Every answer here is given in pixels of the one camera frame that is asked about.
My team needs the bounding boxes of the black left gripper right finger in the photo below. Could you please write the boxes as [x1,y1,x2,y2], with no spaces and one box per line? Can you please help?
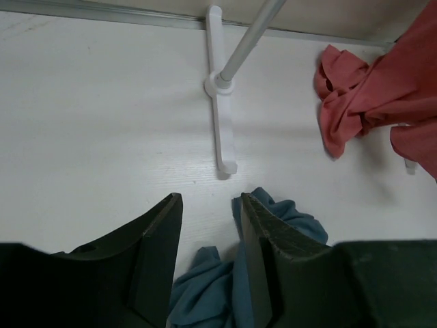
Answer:
[241,193,436,327]

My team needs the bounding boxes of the white rack base foot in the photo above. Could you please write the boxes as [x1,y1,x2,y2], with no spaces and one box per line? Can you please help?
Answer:
[204,5,238,175]

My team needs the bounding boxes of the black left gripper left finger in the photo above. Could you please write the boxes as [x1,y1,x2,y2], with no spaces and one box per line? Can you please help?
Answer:
[1,193,183,327]

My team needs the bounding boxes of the blue t shirt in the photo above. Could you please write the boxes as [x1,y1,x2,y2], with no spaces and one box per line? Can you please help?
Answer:
[167,187,328,327]

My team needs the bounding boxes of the red t shirt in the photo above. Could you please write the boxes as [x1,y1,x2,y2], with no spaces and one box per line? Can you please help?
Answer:
[314,1,436,177]

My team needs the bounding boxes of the silver rack pole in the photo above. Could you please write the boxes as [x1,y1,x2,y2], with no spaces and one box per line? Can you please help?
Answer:
[220,0,286,82]

